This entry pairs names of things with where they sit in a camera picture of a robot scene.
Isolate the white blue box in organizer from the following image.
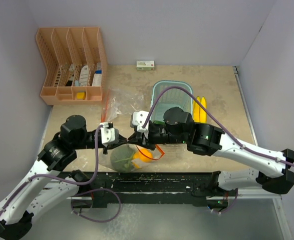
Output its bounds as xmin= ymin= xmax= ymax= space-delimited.
xmin=91 ymin=62 xmax=102 ymax=87

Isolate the green cucumber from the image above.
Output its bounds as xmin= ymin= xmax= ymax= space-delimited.
xmin=153 ymin=120 xmax=164 ymax=125

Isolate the clear zip bag orange zipper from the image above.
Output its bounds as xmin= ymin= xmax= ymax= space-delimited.
xmin=99 ymin=144 xmax=165 ymax=173

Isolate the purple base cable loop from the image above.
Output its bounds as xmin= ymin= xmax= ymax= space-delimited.
xmin=70 ymin=187 xmax=123 ymax=223

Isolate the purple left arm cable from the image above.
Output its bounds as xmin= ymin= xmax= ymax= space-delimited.
xmin=0 ymin=124 xmax=105 ymax=240

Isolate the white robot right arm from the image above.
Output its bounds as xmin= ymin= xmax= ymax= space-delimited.
xmin=128 ymin=107 xmax=294 ymax=196

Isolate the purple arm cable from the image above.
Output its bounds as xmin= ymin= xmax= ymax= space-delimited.
xmin=143 ymin=86 xmax=294 ymax=170
xmin=0 ymin=124 xmax=105 ymax=240

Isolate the yellow block in organizer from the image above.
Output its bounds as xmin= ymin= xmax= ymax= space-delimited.
xmin=76 ymin=92 xmax=86 ymax=100

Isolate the small green white box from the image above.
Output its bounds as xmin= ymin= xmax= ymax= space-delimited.
xmin=136 ymin=60 xmax=155 ymax=71

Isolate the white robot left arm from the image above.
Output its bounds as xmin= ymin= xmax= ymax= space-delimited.
xmin=0 ymin=115 xmax=126 ymax=240

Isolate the light blue plastic basket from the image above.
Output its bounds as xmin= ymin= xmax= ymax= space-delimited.
xmin=150 ymin=80 xmax=193 ymax=123

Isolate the orange fruit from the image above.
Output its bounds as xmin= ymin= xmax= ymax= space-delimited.
xmin=131 ymin=148 xmax=153 ymax=169

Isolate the pink plastic file organizer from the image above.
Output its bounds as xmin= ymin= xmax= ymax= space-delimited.
xmin=36 ymin=27 xmax=108 ymax=106

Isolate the yellow banana bunch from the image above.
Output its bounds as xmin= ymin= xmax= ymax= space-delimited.
xmin=193 ymin=96 xmax=207 ymax=124

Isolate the white bottle in organizer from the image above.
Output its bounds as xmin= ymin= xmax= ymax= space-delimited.
xmin=79 ymin=65 xmax=89 ymax=87

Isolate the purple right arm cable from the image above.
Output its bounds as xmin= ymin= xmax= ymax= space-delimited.
xmin=143 ymin=86 xmax=294 ymax=170

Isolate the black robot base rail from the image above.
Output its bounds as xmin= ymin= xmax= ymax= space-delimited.
xmin=71 ymin=172 xmax=236 ymax=210

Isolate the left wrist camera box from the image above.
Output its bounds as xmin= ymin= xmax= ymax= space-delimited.
xmin=99 ymin=122 xmax=119 ymax=144

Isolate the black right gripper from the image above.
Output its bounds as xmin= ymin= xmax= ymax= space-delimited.
xmin=128 ymin=122 xmax=188 ymax=151

